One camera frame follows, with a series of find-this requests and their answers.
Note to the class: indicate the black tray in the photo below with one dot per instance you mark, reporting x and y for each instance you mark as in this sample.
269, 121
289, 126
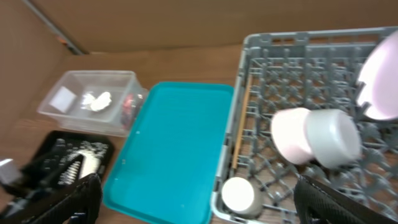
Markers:
49, 141

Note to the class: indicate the large white plate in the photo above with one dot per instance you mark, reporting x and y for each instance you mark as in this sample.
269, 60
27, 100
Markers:
379, 76

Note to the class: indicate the clear plastic bin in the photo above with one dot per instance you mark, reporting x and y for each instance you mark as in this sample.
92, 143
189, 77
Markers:
62, 102

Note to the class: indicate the grey dishwasher rack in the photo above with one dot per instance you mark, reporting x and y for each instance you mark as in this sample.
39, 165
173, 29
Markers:
315, 70

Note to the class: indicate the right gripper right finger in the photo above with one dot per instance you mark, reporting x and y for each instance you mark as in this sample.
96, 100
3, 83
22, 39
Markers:
318, 203

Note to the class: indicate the grey bowl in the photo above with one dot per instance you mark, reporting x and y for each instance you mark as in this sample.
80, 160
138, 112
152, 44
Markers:
333, 138

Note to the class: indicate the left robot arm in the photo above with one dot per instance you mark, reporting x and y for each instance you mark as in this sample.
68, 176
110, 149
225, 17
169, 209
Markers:
38, 179

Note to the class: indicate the white cup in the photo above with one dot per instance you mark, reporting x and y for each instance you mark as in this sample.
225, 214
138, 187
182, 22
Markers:
242, 197

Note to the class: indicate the teal plastic tray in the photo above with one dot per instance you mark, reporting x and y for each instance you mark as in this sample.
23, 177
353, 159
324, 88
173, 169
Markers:
166, 170

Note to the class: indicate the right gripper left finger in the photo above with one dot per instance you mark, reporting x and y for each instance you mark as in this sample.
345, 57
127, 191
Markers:
77, 203

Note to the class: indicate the red snack wrapper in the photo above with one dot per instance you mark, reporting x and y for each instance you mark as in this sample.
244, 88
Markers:
128, 111

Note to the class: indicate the clear plastic wrap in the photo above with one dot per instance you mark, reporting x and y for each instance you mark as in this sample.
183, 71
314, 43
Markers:
96, 104

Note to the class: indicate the wooden chopstick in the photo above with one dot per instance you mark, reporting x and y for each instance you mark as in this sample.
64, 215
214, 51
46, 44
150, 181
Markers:
239, 138

